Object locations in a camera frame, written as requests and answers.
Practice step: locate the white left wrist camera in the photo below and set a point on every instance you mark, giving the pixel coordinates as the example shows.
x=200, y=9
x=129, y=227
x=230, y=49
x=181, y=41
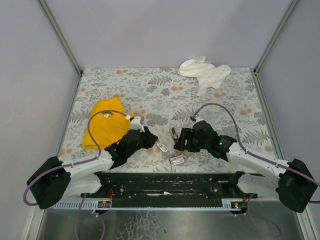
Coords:
x=136, y=123

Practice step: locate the white red staple box sleeve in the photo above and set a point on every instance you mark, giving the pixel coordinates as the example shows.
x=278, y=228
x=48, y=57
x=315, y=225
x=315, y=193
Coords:
x=177, y=160

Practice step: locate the aluminium frame post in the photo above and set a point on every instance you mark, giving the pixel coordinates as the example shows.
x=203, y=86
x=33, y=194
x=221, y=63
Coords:
x=59, y=35
x=280, y=27

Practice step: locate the left aluminium frame post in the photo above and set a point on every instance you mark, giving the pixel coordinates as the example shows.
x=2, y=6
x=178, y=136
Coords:
x=59, y=35

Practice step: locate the white crumpled cloth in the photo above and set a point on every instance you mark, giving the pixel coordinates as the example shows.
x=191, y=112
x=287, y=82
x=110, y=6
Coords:
x=207, y=75

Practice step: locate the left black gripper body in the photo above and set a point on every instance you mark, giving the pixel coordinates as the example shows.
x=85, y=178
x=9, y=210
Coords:
x=149, y=139

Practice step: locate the yellow folded cloth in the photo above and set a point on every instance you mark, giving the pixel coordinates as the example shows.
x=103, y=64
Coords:
x=107, y=127

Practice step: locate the floral table mat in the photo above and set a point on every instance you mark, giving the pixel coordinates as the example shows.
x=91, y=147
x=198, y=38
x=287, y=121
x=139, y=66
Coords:
x=166, y=99

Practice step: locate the brown staple box tray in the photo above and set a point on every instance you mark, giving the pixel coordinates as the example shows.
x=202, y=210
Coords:
x=187, y=154

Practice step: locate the right aluminium frame post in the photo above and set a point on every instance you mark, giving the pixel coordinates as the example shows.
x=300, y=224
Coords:
x=280, y=27

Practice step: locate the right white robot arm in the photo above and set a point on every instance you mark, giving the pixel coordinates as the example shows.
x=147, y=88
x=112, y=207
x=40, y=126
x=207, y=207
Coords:
x=289, y=182

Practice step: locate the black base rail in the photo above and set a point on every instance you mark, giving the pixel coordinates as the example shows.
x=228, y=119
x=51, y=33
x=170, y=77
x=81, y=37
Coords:
x=167, y=190

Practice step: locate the white slotted cable duct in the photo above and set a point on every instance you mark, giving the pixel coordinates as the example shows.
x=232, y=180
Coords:
x=97, y=205

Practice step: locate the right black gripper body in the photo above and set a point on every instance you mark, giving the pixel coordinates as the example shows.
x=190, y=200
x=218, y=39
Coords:
x=186, y=139

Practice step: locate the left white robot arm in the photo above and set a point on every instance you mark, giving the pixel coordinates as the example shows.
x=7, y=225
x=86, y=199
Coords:
x=54, y=179

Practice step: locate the beige stapler magazine part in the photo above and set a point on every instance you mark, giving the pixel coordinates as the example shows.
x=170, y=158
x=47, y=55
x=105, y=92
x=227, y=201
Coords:
x=174, y=135

